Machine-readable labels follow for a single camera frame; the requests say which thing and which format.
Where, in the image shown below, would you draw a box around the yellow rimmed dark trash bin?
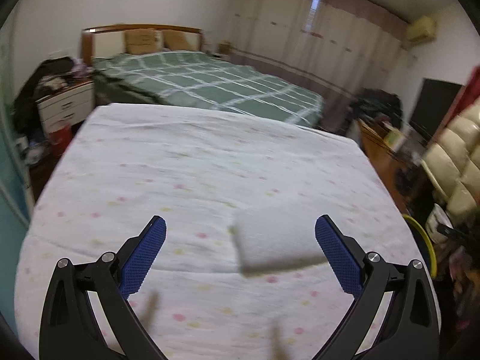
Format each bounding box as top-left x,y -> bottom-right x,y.
402,214 -> 438,280

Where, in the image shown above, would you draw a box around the white tissue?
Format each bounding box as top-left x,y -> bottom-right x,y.
231,200 -> 326,274

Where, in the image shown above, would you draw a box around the wooden desk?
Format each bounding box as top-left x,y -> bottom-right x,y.
356,120 -> 408,214

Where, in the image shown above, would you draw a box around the cream puffer jacket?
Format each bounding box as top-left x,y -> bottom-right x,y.
421,102 -> 480,220

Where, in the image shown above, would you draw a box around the white floral bed sheet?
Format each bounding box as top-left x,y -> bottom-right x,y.
15,104 -> 420,359

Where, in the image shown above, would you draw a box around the white nightstand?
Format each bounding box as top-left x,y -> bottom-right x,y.
36,80 -> 95,132

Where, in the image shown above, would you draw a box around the pile of dark clothes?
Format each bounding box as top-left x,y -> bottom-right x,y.
351,88 -> 403,128

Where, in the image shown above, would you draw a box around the dark television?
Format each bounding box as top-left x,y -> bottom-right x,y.
409,79 -> 462,141

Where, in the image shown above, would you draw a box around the red puffer jacket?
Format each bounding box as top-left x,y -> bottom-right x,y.
464,65 -> 480,107

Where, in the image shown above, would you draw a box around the clothes on nightstand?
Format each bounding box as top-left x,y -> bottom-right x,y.
12,56 -> 90,134

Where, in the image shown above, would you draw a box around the green patterned quilt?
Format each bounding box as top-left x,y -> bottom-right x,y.
93,50 -> 323,127

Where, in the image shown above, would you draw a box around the wooden headboard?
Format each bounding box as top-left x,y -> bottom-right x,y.
80,24 -> 203,66

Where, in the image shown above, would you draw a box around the striped curtain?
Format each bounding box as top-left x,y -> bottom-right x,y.
227,0 -> 408,98

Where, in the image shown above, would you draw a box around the air conditioner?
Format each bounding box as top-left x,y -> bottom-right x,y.
406,16 -> 437,43

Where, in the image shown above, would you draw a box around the brown pillow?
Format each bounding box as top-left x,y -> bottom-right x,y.
162,30 -> 199,51
124,28 -> 160,55

